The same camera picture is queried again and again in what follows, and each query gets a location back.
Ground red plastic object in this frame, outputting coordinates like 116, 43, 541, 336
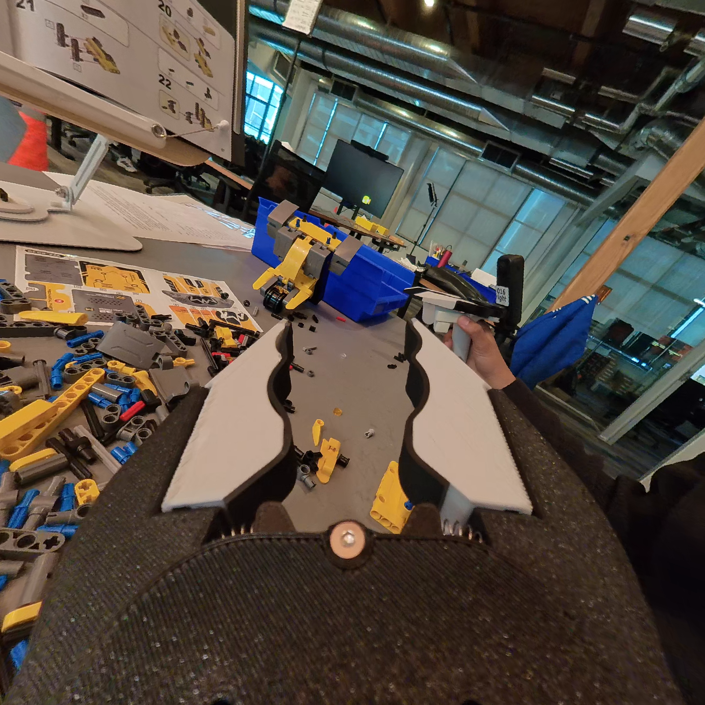
8, 110, 51, 171

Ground blue jacket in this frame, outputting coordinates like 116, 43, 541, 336
509, 294, 599, 389

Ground person's right hand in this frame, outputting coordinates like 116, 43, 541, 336
443, 319, 516, 390

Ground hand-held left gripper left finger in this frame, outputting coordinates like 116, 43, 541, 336
161, 318, 299, 528

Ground yellow toy vehicle model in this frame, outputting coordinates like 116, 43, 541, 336
252, 199, 361, 316

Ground wooden desk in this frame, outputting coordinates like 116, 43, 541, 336
308, 212, 411, 251

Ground yellow block piece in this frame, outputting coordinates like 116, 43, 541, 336
369, 460, 413, 535

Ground silver ventilation duct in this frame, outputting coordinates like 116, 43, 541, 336
297, 72, 596, 205
248, 0, 516, 133

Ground white paper tag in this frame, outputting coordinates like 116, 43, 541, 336
282, 0, 321, 31

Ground person's right forearm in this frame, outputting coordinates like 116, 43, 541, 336
487, 379, 705, 585

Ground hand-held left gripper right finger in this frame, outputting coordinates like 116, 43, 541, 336
398, 318, 534, 536

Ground black tripod stand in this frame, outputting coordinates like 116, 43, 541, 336
416, 182, 441, 249

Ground black pole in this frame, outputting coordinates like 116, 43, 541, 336
231, 0, 250, 166

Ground black monitor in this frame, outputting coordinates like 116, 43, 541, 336
322, 139, 405, 221
259, 140, 327, 213

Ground pile of toy building pieces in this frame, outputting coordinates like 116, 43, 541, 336
0, 278, 265, 673

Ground printed paper sheet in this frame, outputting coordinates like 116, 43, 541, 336
44, 172, 257, 251

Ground yellow angled piece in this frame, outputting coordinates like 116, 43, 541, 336
315, 437, 350, 485

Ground blue plastic bin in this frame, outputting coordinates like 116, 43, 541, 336
424, 254, 496, 290
252, 197, 436, 323

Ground wooden post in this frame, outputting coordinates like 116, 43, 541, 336
548, 118, 705, 312

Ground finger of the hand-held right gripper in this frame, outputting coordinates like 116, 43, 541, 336
413, 291, 499, 334
405, 268, 496, 303

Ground instruction booklet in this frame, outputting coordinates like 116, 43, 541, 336
0, 0, 236, 162

